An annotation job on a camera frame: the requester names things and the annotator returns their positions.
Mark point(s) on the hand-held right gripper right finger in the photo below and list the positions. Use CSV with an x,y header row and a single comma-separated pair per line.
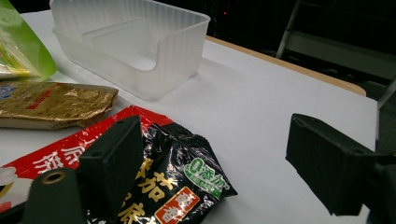
x,y
327,165

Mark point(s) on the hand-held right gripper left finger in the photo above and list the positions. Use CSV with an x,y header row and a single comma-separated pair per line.
x,y
109,168

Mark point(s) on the green and white packet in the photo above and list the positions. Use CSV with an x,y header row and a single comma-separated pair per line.
x,y
25,46

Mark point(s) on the grey metal stand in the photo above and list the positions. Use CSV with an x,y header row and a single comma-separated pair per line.
x,y
336,49

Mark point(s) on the red and black packet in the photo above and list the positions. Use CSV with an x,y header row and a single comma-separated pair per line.
x,y
183,183

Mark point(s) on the gold foil packet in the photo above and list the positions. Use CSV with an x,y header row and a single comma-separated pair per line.
x,y
53,102

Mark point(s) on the translucent plastic container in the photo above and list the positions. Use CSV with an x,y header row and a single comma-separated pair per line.
x,y
174,59

